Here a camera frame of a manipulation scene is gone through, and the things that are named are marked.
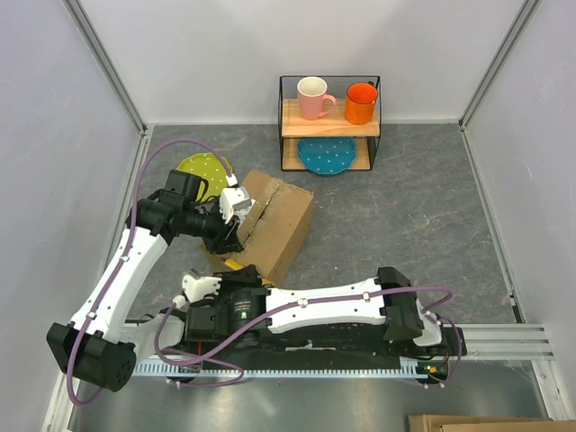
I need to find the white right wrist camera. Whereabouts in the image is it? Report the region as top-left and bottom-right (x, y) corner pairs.
(182, 271), (221, 303)

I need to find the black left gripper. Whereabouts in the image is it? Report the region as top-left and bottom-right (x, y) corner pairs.
(184, 200), (244, 257)

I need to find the yellow utility knife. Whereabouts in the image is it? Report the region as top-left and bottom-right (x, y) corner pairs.
(224, 259), (275, 287)

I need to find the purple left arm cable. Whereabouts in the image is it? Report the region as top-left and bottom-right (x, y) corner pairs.
(66, 138), (239, 407)

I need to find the pink mug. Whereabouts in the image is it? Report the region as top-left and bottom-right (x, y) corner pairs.
(297, 76), (337, 121)

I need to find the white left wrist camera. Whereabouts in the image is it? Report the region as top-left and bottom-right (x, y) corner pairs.
(219, 186), (256, 223)

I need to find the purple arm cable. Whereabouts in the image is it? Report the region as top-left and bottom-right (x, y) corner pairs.
(154, 285), (455, 368)
(66, 138), (239, 407)

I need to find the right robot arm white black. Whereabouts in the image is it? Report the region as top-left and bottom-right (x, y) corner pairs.
(183, 265), (445, 355)

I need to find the brown cardboard express box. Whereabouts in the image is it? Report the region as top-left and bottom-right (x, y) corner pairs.
(201, 169), (314, 286)

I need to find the green dotted plate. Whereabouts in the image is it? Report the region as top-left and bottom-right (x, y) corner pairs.
(176, 153), (229, 202)

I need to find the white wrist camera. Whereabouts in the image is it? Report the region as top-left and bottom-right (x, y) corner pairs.
(219, 186), (256, 223)
(182, 271), (221, 303)

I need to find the blue dotted plate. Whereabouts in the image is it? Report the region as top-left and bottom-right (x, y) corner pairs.
(296, 137), (356, 176)

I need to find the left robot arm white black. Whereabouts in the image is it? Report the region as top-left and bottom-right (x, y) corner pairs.
(46, 169), (253, 392)

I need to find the cardboard sheet corner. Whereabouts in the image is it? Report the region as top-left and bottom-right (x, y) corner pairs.
(408, 415), (575, 432)

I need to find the orange mug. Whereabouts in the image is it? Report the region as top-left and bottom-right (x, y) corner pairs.
(345, 82), (379, 125)

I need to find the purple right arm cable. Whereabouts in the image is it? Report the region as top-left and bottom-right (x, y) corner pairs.
(154, 285), (455, 368)

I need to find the black wire wooden shelf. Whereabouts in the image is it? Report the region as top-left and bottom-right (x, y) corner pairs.
(278, 75), (382, 172)

